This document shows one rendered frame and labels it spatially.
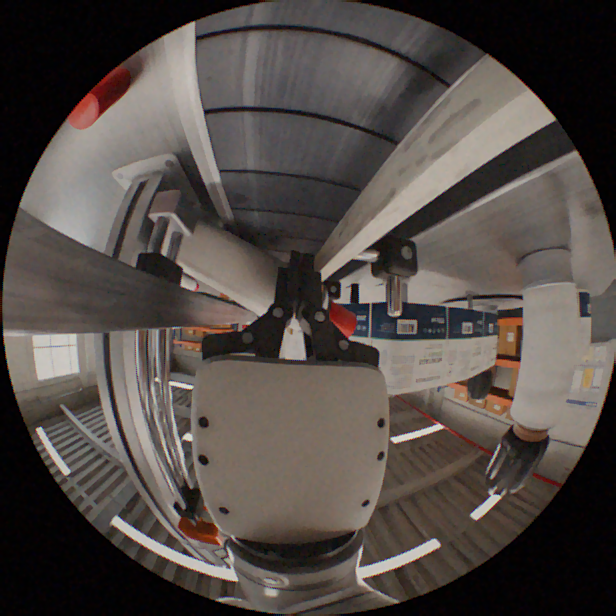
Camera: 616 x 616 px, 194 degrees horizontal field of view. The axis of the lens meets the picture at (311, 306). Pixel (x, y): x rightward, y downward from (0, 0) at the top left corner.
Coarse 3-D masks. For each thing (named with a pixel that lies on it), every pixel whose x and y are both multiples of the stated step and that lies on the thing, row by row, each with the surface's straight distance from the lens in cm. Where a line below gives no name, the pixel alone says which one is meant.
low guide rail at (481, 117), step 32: (480, 64) 7; (448, 96) 7; (480, 96) 6; (512, 96) 6; (416, 128) 7; (448, 128) 6; (480, 128) 6; (512, 128) 6; (416, 160) 6; (448, 160) 6; (480, 160) 6; (384, 192) 7; (416, 192) 7; (352, 224) 10; (384, 224) 8; (320, 256) 15; (352, 256) 11
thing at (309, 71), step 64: (320, 0) 8; (256, 64) 8; (320, 64) 8; (384, 64) 8; (448, 64) 9; (256, 128) 9; (320, 128) 9; (384, 128) 9; (256, 192) 12; (320, 192) 12
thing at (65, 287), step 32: (32, 224) 3; (32, 256) 3; (64, 256) 3; (96, 256) 4; (32, 288) 3; (64, 288) 4; (96, 288) 4; (128, 288) 4; (160, 288) 5; (32, 320) 3; (64, 320) 4; (96, 320) 4; (128, 320) 5; (160, 320) 6; (192, 320) 7; (224, 320) 12
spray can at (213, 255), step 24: (168, 240) 17; (192, 240) 16; (216, 240) 15; (240, 240) 16; (192, 264) 16; (216, 264) 15; (240, 264) 14; (264, 264) 15; (216, 288) 16; (240, 288) 15; (264, 288) 14; (264, 312) 16; (336, 312) 17
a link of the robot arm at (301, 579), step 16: (224, 544) 14; (352, 544) 13; (240, 560) 12; (256, 560) 12; (320, 560) 12; (336, 560) 12; (352, 560) 13; (256, 576) 13; (272, 576) 12; (288, 576) 12; (304, 576) 12; (320, 576) 12; (336, 576) 13
